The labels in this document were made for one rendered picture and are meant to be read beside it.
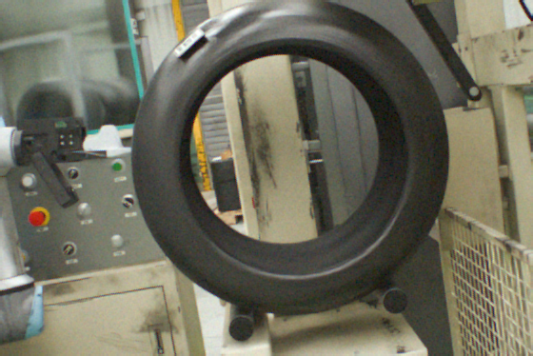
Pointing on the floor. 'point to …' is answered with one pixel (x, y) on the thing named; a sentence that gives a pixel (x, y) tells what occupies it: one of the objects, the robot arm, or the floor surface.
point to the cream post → (274, 148)
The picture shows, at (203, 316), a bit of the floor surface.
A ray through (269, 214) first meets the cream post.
